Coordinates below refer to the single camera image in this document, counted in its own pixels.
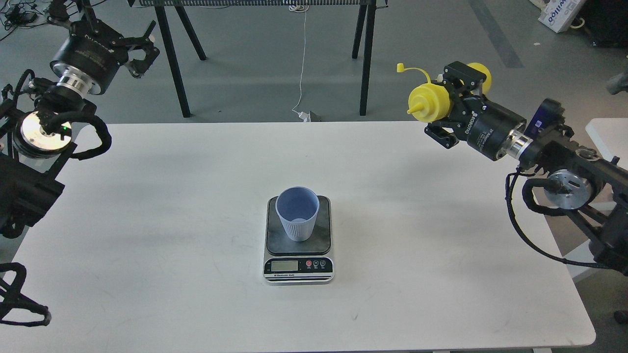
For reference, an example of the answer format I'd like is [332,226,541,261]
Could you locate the black trestle table stand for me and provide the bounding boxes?
[129,0,390,118]

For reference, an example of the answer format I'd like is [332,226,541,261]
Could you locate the yellow squeeze bottle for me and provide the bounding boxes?
[396,62,492,123]

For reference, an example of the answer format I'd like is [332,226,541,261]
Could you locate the black cable loop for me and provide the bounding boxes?
[0,262,52,327]

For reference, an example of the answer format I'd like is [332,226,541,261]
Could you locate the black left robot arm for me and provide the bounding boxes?
[1,0,159,239]

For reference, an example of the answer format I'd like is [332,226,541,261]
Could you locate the blue plastic cup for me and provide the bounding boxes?
[275,187,320,243]

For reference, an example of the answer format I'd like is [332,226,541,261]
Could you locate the white side table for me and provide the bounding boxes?
[565,118,628,263]

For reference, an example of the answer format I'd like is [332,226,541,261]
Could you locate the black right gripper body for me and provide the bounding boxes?
[449,95,526,161]

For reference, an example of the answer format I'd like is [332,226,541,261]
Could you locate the white power cable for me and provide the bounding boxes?
[288,4,312,121]

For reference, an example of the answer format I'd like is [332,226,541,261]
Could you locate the black cables on floor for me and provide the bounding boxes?
[0,0,108,42]

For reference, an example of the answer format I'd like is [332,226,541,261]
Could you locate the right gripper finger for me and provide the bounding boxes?
[442,62,489,102]
[424,121,468,149]

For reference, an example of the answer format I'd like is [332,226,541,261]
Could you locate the white cardboard box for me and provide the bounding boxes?
[538,0,587,33]

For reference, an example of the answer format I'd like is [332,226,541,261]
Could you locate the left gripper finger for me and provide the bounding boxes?
[117,20,160,78]
[46,0,99,33]

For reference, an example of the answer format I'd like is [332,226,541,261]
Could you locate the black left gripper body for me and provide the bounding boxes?
[50,29,128,95]

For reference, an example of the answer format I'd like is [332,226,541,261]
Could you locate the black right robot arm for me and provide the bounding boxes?
[408,62,627,275]

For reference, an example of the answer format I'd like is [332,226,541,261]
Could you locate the digital kitchen scale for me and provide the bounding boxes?
[262,195,336,285]

